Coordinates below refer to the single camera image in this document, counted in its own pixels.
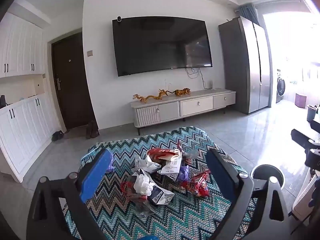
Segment brown doormat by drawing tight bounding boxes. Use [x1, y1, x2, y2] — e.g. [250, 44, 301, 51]
[64, 127, 88, 139]

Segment shiny red snack packet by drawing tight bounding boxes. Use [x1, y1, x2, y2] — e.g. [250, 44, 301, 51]
[180, 169, 212, 197]

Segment golden dragon figurine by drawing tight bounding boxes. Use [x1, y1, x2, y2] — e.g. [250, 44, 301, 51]
[133, 89, 173, 103]

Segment grey television cabinet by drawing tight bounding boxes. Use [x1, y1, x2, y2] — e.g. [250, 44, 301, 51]
[130, 89, 236, 135]

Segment white tissue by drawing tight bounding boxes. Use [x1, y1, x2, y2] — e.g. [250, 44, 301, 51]
[134, 174, 155, 196]

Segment dark green waste bin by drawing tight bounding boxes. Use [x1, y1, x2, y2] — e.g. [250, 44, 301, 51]
[307, 105, 318, 123]

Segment purple snack wrapper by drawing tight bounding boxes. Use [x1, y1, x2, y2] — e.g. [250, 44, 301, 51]
[178, 165, 191, 182]

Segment clear plastic bag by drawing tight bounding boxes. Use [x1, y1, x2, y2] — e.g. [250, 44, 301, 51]
[135, 196, 161, 218]

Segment blue and white milk carton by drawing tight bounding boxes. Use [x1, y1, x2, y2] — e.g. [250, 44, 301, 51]
[147, 185, 175, 205]

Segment dark brown entrance door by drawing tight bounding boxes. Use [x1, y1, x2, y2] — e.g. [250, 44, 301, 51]
[51, 32, 97, 130]

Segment pair of dark shoes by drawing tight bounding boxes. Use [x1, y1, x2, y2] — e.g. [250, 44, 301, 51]
[51, 130, 65, 142]

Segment washing machine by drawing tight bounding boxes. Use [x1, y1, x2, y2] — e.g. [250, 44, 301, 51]
[276, 69, 286, 103]

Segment white wall cupboard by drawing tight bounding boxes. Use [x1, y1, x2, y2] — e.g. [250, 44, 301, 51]
[0, 12, 45, 78]

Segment zigzag knitted blanket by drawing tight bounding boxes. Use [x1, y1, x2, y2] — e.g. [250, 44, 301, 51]
[62, 126, 260, 240]

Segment round dark trash can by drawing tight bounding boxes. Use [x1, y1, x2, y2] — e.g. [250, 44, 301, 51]
[251, 164, 286, 190]

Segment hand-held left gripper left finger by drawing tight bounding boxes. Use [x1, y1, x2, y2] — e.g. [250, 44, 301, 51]
[26, 149, 113, 240]

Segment grey double-door refrigerator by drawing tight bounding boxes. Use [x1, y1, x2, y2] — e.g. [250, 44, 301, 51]
[218, 16, 271, 115]

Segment golden tiger figurine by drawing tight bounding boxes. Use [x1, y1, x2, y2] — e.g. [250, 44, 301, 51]
[172, 87, 192, 97]

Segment wall-mounted television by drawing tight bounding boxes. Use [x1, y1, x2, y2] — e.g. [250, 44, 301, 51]
[112, 16, 213, 77]

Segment blue-grey curtain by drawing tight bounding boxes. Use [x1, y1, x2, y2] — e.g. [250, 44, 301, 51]
[237, 3, 259, 25]

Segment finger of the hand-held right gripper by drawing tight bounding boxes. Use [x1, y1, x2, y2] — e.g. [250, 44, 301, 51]
[291, 129, 320, 153]

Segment small red wrapper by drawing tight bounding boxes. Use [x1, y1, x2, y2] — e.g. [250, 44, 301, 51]
[121, 181, 137, 200]

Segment white wrapper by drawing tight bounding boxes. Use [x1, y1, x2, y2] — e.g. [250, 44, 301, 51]
[135, 155, 162, 174]

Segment large red snack packet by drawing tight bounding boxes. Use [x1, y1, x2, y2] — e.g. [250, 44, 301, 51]
[147, 148, 183, 163]

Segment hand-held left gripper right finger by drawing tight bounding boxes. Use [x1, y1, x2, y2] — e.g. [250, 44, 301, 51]
[205, 149, 292, 240]

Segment dangling television cables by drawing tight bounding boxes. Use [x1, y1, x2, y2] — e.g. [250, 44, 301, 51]
[186, 67, 208, 89]

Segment pair of brown boots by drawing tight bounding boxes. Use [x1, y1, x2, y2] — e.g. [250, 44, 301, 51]
[86, 120, 100, 139]

